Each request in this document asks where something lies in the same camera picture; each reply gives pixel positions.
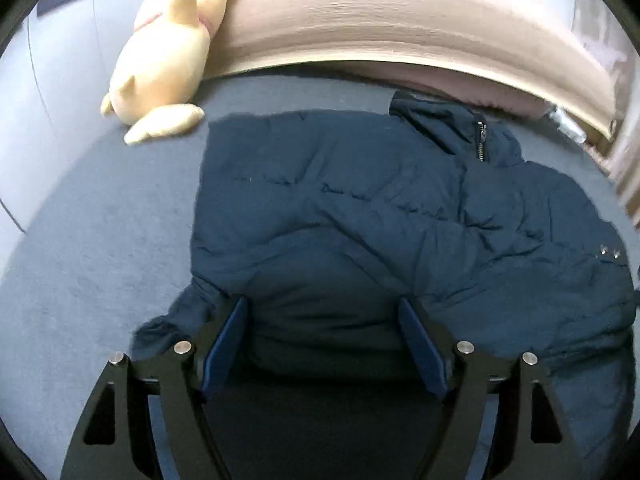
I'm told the navy blue puffer jacket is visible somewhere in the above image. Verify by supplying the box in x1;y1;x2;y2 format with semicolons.
132;93;636;479

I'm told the grey bed sheet mattress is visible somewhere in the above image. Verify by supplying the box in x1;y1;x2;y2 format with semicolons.
1;70;639;479

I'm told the white crumpled cloth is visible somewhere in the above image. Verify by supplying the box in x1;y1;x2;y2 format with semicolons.
546;106;587;145

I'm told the yellow Pikachu plush toy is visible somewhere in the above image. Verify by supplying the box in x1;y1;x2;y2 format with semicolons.
100;0;228;145

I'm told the beige woven bamboo mat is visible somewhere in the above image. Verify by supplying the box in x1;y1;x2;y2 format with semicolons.
205;0;615;136

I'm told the beige patterned curtain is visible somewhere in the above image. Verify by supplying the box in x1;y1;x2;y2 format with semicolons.
572;0;639;226

